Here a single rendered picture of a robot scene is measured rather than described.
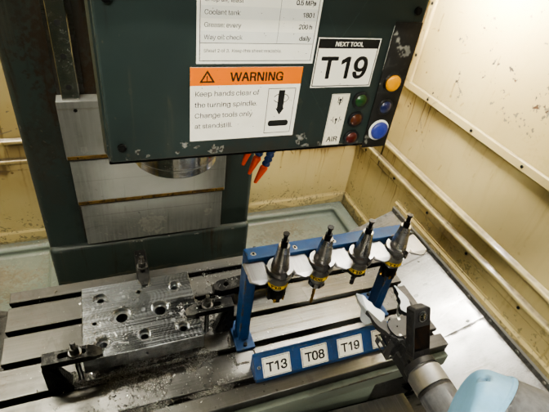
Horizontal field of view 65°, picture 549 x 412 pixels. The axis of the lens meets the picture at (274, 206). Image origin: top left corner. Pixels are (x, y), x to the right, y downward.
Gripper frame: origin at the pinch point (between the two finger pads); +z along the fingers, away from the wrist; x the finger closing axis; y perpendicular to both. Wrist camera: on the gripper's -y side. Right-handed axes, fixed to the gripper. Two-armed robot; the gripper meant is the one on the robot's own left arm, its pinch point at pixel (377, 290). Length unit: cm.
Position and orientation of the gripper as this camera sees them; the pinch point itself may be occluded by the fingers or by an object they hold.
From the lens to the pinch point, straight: 108.3
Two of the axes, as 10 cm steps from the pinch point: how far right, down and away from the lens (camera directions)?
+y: -1.3, 7.7, 6.3
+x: 9.4, -1.1, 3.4
